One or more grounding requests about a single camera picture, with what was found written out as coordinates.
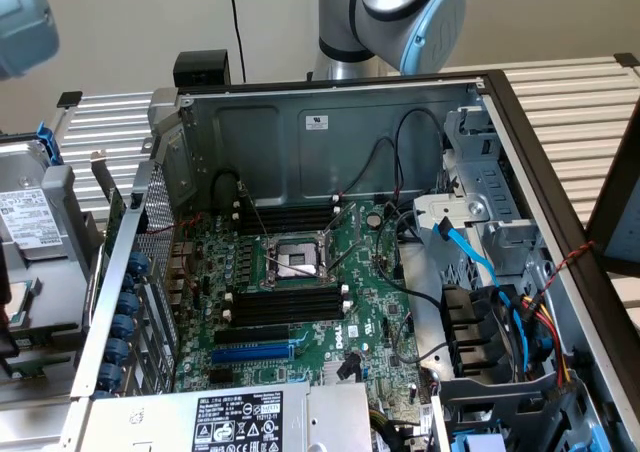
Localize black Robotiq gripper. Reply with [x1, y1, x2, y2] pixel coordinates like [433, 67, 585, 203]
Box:
[0, 241, 24, 381]

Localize black RAM slot white latches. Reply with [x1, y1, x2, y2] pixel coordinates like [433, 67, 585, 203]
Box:
[230, 195, 341, 214]
[223, 299, 351, 326]
[230, 206, 342, 227]
[223, 284, 350, 311]

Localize silver CPU chip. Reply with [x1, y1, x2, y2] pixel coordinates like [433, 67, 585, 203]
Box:
[7, 279, 42, 329]

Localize grey drive unit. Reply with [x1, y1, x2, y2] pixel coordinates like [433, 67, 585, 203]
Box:
[0, 164, 104, 408]

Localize silver hard disk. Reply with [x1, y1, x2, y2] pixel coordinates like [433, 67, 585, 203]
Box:
[0, 140, 69, 262]

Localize blue card latch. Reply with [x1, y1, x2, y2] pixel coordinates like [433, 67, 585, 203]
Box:
[112, 314, 135, 341]
[105, 336, 130, 364]
[117, 291, 141, 318]
[99, 361, 124, 391]
[127, 251, 151, 278]

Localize green graphics card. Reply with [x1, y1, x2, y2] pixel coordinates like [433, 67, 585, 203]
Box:
[88, 149, 127, 238]

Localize blue disk carrier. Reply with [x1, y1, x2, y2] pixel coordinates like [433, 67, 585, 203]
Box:
[35, 121, 64, 167]

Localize long black expansion slot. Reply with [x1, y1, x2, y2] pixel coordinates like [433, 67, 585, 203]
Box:
[213, 324, 291, 347]

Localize blue expansion slot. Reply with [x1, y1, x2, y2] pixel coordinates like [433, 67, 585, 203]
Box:
[210, 344, 294, 367]

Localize thin metal locking lever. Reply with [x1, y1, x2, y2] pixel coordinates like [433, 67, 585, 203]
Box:
[269, 243, 364, 279]
[237, 180, 271, 238]

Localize CPU socket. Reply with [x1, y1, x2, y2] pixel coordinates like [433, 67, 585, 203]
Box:
[263, 234, 335, 289]

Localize black box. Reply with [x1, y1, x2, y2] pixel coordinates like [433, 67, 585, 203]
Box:
[172, 50, 232, 88]

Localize silver finned heatsink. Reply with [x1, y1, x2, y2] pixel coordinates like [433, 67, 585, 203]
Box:
[321, 359, 364, 387]

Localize white case sticker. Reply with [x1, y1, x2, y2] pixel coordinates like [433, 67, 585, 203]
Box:
[298, 113, 331, 133]

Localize silver power supply with label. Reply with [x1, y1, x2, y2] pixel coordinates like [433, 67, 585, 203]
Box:
[74, 381, 374, 452]

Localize black angled plug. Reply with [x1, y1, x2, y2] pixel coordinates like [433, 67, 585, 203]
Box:
[335, 351, 363, 382]

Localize silver socket cover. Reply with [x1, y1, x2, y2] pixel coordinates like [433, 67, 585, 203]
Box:
[323, 201, 362, 273]

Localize green motherboard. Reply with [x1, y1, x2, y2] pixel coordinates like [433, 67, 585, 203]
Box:
[172, 199, 426, 408]

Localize open grey PC case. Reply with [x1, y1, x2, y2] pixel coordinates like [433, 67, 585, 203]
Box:
[69, 69, 640, 452]

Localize dark grey plastic disk bay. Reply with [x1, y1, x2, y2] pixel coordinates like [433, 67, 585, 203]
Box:
[438, 369, 601, 452]

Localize silver metal disk bay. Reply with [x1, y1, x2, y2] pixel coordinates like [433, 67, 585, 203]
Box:
[442, 105, 549, 298]

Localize blue plastic clip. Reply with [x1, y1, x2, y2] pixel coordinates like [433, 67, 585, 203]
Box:
[589, 414, 610, 452]

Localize dark leaning panel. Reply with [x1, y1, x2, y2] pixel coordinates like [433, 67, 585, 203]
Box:
[583, 99, 640, 276]

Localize red black twisted wire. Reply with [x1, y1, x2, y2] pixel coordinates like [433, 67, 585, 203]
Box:
[147, 211, 206, 238]
[552, 240, 597, 274]

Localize thick black looped cable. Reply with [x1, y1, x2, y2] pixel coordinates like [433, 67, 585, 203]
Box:
[213, 168, 242, 211]

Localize yellow black wire bundle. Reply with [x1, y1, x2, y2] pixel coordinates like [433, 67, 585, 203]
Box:
[368, 405, 397, 441]

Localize thin black wire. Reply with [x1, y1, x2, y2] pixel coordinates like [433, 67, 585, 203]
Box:
[337, 136, 401, 198]
[392, 107, 446, 208]

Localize silver drive bracket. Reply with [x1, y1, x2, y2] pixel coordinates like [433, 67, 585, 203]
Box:
[412, 193, 490, 246]

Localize blue data wire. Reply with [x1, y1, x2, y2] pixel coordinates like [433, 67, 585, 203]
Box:
[434, 216, 532, 373]

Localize blue plastic handle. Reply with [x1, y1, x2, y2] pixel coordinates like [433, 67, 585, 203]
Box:
[449, 431, 507, 452]

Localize red yellow black power wire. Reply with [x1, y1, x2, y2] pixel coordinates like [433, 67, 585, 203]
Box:
[518, 294, 576, 391]

